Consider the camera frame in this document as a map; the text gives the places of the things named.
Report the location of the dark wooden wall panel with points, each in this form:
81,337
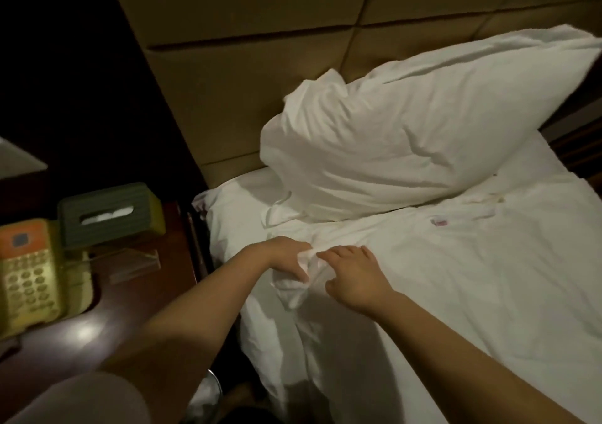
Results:
66,71

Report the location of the beige padded headboard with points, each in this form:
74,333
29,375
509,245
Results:
282,52

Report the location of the white bed sheet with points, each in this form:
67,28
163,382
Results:
245,221

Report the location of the person's left forearm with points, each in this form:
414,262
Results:
179,334

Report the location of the white duvet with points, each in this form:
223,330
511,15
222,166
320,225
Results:
489,278

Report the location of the person's white sleeve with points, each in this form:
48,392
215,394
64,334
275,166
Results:
80,400

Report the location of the person's right hand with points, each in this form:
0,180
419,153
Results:
359,278

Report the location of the person's right forearm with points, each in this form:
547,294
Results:
480,362

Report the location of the pale green box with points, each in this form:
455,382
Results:
111,214

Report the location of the person's left hand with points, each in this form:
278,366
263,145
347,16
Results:
282,254

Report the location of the white switch panel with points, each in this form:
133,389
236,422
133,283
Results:
17,160

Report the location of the white pillow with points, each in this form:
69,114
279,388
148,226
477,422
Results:
414,127

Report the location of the reddish wooden nightstand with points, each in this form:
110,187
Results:
103,315

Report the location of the yellow telephone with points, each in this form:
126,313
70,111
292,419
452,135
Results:
33,278

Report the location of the black trash bin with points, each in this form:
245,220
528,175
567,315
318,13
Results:
202,395

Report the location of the clear acrylic stand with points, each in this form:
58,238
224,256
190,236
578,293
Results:
122,259

